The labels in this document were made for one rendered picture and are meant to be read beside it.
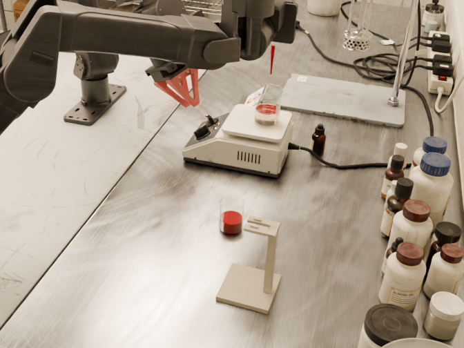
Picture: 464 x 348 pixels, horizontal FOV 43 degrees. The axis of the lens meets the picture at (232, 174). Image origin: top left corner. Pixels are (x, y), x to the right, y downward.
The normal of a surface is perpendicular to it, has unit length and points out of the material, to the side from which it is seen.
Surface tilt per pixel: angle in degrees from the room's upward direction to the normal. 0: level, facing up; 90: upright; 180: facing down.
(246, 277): 0
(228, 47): 90
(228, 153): 90
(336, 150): 0
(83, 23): 90
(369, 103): 0
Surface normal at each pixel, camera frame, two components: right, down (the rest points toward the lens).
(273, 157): -0.27, 0.51
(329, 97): 0.04, -0.84
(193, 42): 0.36, 0.52
